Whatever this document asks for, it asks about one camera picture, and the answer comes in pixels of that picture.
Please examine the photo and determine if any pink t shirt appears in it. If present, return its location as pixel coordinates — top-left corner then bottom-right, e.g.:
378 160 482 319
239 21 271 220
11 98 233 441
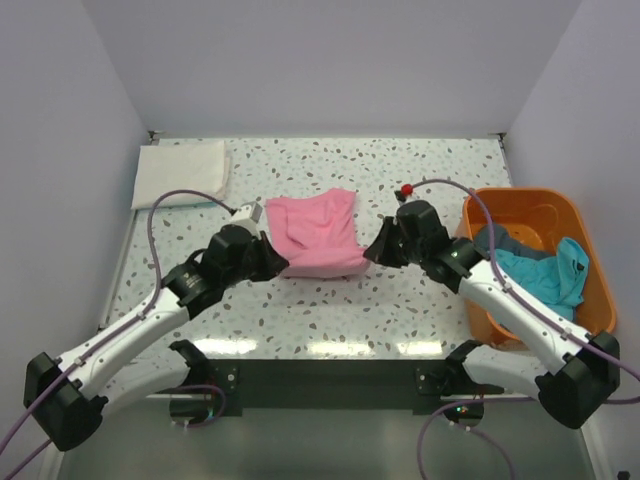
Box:
266 188 370 279

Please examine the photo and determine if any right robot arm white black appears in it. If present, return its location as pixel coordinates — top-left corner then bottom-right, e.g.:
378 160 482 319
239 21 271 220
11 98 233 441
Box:
364 200 620 429

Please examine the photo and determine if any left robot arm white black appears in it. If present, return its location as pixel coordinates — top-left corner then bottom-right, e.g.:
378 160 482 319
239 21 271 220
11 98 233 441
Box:
23 224 289 451

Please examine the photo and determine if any grey t shirt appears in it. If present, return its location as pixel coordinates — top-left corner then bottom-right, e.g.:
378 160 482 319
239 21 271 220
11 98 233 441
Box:
474 224 551 260

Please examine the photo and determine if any folded white t shirt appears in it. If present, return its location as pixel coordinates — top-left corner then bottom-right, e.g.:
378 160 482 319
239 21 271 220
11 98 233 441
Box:
131 140 230 210

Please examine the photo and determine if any orange plastic basket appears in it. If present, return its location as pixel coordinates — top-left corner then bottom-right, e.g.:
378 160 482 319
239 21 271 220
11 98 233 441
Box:
456 187 618 350

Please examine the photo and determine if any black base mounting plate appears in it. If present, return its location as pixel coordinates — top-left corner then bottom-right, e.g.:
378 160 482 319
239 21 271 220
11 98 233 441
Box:
149 358 504 419

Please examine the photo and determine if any turquoise t shirt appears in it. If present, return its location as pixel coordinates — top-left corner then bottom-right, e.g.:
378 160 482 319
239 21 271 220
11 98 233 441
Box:
495 237 590 321

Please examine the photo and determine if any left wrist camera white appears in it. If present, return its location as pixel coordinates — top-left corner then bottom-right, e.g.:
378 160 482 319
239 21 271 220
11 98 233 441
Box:
230 201 263 235

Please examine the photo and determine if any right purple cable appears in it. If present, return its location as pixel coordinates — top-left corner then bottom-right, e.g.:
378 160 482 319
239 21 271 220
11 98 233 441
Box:
399 179 640 480

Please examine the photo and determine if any purple cable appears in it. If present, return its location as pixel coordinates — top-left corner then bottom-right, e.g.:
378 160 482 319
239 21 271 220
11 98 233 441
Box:
0 188 236 476
399 179 640 480

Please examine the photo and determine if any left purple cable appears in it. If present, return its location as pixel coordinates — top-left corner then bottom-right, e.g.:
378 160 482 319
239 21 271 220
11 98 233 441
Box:
0 188 236 476

